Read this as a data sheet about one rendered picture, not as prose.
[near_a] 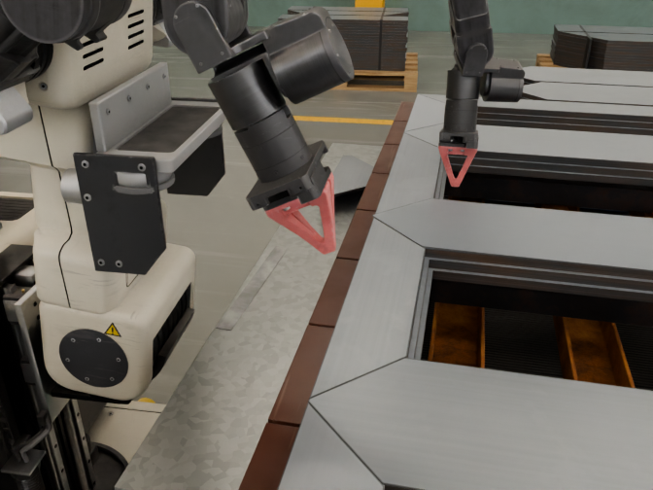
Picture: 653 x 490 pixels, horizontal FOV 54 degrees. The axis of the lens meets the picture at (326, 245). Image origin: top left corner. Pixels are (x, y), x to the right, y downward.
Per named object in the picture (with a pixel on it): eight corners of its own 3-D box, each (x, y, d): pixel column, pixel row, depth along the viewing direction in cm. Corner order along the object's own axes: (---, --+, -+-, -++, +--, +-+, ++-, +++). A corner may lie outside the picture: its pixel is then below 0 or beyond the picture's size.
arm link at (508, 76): (458, 21, 110) (468, 44, 103) (525, 24, 110) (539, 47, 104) (445, 85, 118) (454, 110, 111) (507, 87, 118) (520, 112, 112)
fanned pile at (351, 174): (393, 158, 178) (394, 145, 176) (371, 219, 144) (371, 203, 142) (349, 156, 180) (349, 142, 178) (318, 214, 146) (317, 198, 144)
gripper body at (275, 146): (331, 154, 67) (299, 88, 64) (314, 192, 58) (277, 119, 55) (277, 176, 69) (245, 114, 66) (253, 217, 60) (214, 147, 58)
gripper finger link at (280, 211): (364, 221, 70) (326, 144, 66) (357, 252, 63) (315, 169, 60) (309, 240, 72) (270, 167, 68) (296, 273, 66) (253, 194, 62)
